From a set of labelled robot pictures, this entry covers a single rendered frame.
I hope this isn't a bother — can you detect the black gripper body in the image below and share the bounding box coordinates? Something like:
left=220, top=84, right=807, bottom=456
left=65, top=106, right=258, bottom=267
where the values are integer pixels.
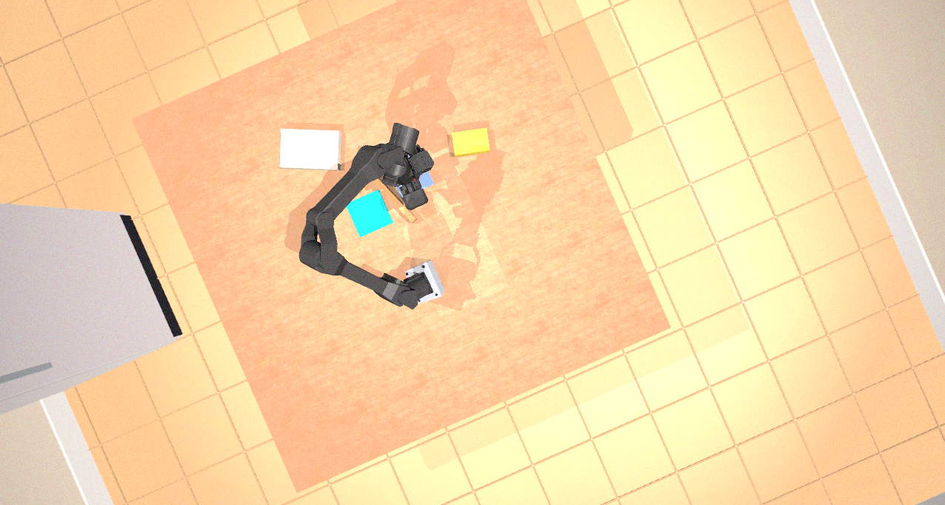
left=397, top=165, right=429, bottom=210

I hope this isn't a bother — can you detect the yellow flat block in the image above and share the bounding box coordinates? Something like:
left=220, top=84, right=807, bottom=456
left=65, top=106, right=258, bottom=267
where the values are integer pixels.
left=452, top=128, right=490, bottom=157

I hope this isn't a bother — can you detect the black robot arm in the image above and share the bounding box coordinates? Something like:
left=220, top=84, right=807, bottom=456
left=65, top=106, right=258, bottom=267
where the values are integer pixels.
left=298, top=123, right=434, bottom=310

